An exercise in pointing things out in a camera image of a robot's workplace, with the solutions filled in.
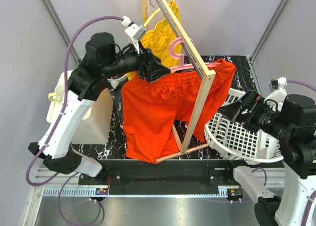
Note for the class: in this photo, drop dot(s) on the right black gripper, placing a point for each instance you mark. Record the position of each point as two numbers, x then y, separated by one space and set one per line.
253 100

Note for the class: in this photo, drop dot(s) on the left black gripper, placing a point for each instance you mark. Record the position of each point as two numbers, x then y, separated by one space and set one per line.
150 67

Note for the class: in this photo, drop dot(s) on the pink plastic hanger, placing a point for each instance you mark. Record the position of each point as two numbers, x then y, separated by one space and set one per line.
178 56

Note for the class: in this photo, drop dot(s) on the orange shorts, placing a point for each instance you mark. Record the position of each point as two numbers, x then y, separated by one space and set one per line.
150 109

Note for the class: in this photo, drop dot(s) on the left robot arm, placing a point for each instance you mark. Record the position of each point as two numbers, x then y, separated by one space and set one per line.
85 84

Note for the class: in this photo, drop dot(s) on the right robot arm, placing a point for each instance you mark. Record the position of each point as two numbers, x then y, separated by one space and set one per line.
294 126

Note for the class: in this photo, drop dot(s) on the yellow shorts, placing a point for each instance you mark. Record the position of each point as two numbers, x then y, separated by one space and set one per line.
159 39

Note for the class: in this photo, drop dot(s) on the yellow plastic hanger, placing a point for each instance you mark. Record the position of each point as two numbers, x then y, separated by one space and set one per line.
151 17

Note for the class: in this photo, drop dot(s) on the white laundry basket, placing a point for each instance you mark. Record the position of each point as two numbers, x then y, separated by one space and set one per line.
233 142

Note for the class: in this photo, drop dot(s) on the wooden clothes rack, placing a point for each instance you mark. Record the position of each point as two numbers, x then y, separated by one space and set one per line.
179 99

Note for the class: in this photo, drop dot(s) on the white storage bin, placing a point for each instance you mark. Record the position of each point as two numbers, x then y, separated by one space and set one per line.
95 125

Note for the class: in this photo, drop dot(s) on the pale yellow mug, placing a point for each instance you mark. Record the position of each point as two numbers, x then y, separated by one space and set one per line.
53 97

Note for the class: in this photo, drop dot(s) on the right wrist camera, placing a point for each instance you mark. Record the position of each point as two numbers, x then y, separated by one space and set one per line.
278 91

